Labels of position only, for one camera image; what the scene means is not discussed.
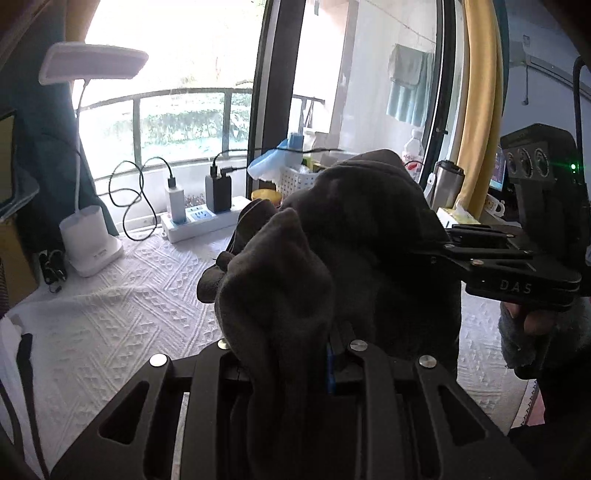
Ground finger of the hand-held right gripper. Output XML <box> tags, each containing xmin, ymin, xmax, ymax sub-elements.
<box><xmin>443</xmin><ymin>223</ymin><xmax>515</xmax><ymax>245</ymax></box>
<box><xmin>405</xmin><ymin>244</ymin><xmax>536</xmax><ymax>273</ymax></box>

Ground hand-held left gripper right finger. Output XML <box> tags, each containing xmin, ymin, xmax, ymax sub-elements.
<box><xmin>325</xmin><ymin>323</ymin><xmax>539</xmax><ymax>480</ymax></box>

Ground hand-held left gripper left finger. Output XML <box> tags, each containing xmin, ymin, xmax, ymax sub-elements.
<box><xmin>48</xmin><ymin>339</ymin><xmax>252</xmax><ymax>480</ymax></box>

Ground dark grey t-shirt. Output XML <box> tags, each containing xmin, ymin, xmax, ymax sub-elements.
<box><xmin>196</xmin><ymin>148</ymin><xmax>462</xmax><ymax>480</ymax></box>

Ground person's right forearm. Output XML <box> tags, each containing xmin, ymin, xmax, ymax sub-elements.
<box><xmin>499</xmin><ymin>314</ymin><xmax>591</xmax><ymax>444</ymax></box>

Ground person's right hand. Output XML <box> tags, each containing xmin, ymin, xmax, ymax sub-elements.
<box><xmin>501</xmin><ymin>300</ymin><xmax>559</xmax><ymax>340</ymax></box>

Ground yellow tissue box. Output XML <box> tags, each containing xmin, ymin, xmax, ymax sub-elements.
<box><xmin>436</xmin><ymin>198</ymin><xmax>483</xmax><ymax>227</ymax></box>

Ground steel thermos mug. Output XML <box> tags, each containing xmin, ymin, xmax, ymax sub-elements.
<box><xmin>425</xmin><ymin>159</ymin><xmax>465</xmax><ymax>213</ymax></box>

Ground lit computer monitor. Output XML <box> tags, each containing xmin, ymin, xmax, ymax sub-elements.
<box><xmin>489</xmin><ymin>148</ymin><xmax>509</xmax><ymax>192</ymax></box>

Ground clear water bottle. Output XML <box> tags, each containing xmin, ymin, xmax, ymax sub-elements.
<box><xmin>403</xmin><ymin>129</ymin><xmax>426</xmax><ymax>183</ymax></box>

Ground yellow curtain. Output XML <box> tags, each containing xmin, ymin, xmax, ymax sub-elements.
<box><xmin>60</xmin><ymin>0</ymin><xmax>105</xmax><ymax>61</ymax></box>
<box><xmin>455</xmin><ymin>0</ymin><xmax>504</xmax><ymax>222</ymax></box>

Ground white power strip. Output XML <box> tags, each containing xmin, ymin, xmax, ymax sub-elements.
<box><xmin>161</xmin><ymin>196</ymin><xmax>252</xmax><ymax>244</ymax></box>

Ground hanging towel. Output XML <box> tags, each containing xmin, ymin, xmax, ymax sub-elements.
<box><xmin>387</xmin><ymin>44</ymin><xmax>435</xmax><ymax>126</ymax></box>

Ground white charger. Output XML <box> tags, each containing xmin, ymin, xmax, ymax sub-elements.
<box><xmin>165</xmin><ymin>185</ymin><xmax>185</xmax><ymax>224</ymax></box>

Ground black charger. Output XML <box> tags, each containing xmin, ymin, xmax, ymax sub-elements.
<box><xmin>205</xmin><ymin>174</ymin><xmax>232</xmax><ymax>214</ymax></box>

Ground red yellow tin can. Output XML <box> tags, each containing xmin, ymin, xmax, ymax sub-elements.
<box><xmin>252</xmin><ymin>187</ymin><xmax>282</xmax><ymax>210</ymax></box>

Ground white desk lamp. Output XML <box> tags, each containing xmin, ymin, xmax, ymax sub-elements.
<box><xmin>39</xmin><ymin>42</ymin><xmax>149</xmax><ymax>278</ymax></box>

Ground white plastic basket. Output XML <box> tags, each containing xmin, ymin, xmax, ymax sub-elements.
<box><xmin>277</xmin><ymin>164</ymin><xmax>333</xmax><ymax>197</ymax></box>

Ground small black clips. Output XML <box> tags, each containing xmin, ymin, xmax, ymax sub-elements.
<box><xmin>38</xmin><ymin>249</ymin><xmax>68</xmax><ymax>294</ymax></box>

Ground cardboard box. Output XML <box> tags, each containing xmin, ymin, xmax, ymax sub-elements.
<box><xmin>0</xmin><ymin>217</ymin><xmax>38</xmax><ymax>305</ymax></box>

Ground balcony railing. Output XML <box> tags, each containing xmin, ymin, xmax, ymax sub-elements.
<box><xmin>76</xmin><ymin>88</ymin><xmax>324</xmax><ymax>185</ymax></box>

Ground teal curtain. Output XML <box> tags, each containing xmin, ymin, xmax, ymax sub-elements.
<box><xmin>0</xmin><ymin>0</ymin><xmax>116</xmax><ymax>250</ymax></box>

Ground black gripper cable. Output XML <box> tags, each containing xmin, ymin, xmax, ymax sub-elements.
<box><xmin>573</xmin><ymin>56</ymin><xmax>591</xmax><ymax>139</ymax></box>

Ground black looped charger cable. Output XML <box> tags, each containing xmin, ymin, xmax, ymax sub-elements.
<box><xmin>109</xmin><ymin>157</ymin><xmax>178</xmax><ymax>241</ymax></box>

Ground long black cable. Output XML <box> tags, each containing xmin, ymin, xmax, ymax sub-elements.
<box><xmin>211</xmin><ymin>147</ymin><xmax>345</xmax><ymax>178</ymax></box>

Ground black window frame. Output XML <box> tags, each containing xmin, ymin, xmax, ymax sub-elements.
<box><xmin>249</xmin><ymin>0</ymin><xmax>458</xmax><ymax>204</ymax></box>

